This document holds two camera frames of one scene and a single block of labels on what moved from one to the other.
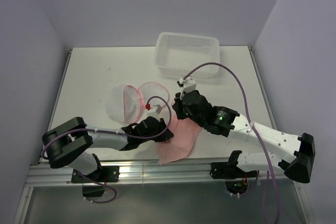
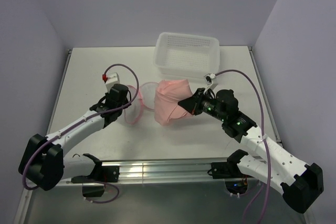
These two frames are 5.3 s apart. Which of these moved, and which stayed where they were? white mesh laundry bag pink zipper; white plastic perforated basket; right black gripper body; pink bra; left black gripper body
Moved: right black gripper body; left black gripper body; pink bra
Stayed: white plastic perforated basket; white mesh laundry bag pink zipper
